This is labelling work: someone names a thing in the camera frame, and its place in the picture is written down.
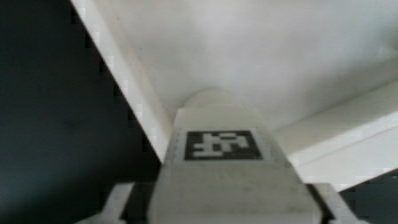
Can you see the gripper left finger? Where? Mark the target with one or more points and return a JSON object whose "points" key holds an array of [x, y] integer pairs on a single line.
{"points": [[111, 213]]}

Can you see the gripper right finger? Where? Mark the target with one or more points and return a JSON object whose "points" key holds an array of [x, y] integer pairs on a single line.
{"points": [[342, 215]]}

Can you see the white square tabletop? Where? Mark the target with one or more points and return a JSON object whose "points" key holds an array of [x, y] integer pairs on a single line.
{"points": [[300, 53]]}

